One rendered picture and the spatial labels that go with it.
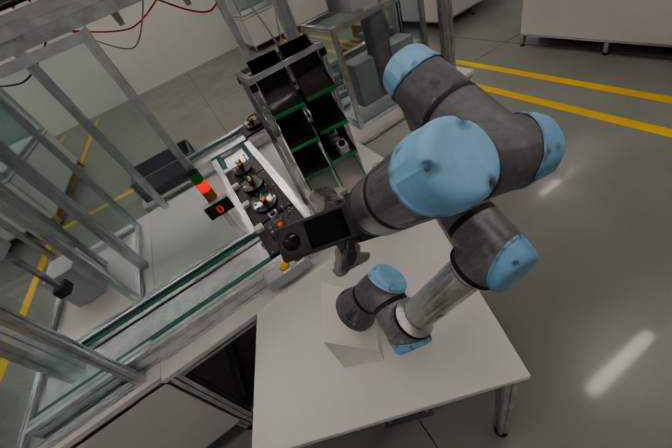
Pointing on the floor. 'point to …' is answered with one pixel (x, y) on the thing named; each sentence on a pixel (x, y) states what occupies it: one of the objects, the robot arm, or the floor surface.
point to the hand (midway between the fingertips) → (320, 235)
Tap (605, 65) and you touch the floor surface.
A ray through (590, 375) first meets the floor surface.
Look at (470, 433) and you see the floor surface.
